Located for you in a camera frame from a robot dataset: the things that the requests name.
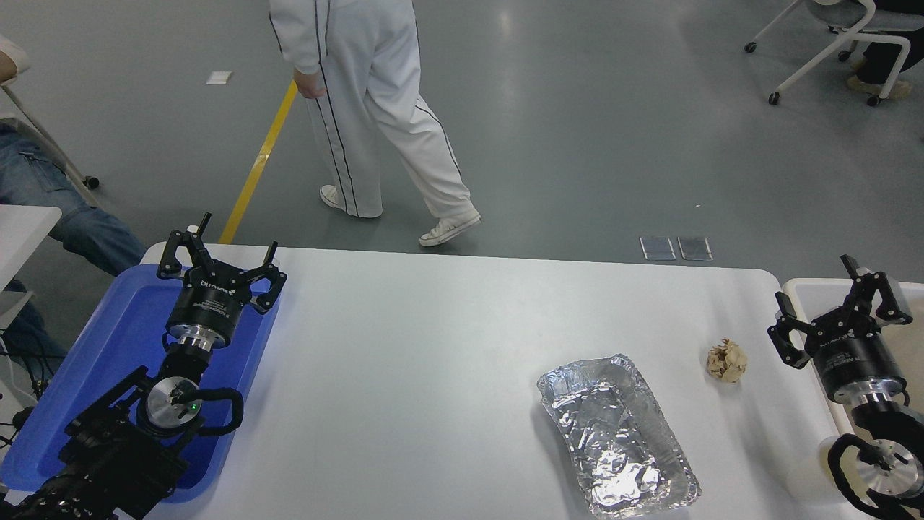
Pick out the crumpled tan paper ball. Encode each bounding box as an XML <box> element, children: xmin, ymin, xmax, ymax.
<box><xmin>706</xmin><ymin>338</ymin><xmax>749</xmax><ymax>384</ymax></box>

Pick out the white side table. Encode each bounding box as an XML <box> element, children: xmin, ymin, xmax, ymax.
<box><xmin>0</xmin><ymin>205</ymin><xmax>63</xmax><ymax>291</ymax></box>

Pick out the standing person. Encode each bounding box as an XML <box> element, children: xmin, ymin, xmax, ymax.
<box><xmin>269</xmin><ymin>0</ymin><xmax>482</xmax><ymax>248</ymax></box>

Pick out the blue plastic tray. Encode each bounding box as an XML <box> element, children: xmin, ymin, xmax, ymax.
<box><xmin>0</xmin><ymin>264</ymin><xmax>281</xmax><ymax>504</ymax></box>

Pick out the silver foil tray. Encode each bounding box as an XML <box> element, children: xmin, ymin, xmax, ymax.
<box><xmin>536</xmin><ymin>353</ymin><xmax>702</xmax><ymax>519</ymax></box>

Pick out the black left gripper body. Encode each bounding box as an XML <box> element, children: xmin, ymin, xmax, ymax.
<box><xmin>166</xmin><ymin>266</ymin><xmax>255</xmax><ymax>342</ymax></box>

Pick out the clear floor plate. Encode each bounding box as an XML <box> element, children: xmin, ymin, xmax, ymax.
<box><xmin>677</xmin><ymin>236</ymin><xmax>715</xmax><ymax>262</ymax></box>
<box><xmin>640</xmin><ymin>235</ymin><xmax>677</xmax><ymax>261</ymax></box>

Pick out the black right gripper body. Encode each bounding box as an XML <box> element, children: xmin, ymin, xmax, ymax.
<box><xmin>812</xmin><ymin>314</ymin><xmax>907</xmax><ymax>404</ymax></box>

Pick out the black cable bundle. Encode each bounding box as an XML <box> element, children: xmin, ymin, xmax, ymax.
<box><xmin>0</xmin><ymin>329</ymin><xmax>53</xmax><ymax>452</ymax></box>

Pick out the white wheeled chair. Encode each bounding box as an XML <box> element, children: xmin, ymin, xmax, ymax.
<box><xmin>744</xmin><ymin>0</ymin><xmax>915</xmax><ymax>108</ymax></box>

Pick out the seated person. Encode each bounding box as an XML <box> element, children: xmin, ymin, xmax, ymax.
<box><xmin>0</xmin><ymin>36</ymin><xmax>147</xmax><ymax>376</ymax></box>

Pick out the person on wheeled chair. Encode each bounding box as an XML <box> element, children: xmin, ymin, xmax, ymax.
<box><xmin>847</xmin><ymin>0</ymin><xmax>924</xmax><ymax>100</ymax></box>

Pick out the white frame chair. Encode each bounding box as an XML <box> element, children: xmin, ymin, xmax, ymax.
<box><xmin>0</xmin><ymin>78</ymin><xmax>100</xmax><ymax>191</ymax></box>

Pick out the large pale bin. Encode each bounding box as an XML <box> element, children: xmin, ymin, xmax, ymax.
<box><xmin>783</xmin><ymin>278</ymin><xmax>924</xmax><ymax>520</ymax></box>

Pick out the standing person's hand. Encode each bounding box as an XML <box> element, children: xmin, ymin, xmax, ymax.
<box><xmin>294</xmin><ymin>67</ymin><xmax>328</xmax><ymax>100</ymax></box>

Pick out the white paper cup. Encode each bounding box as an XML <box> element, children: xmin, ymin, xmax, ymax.
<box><xmin>787</xmin><ymin>435</ymin><xmax>838</xmax><ymax>504</ymax></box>

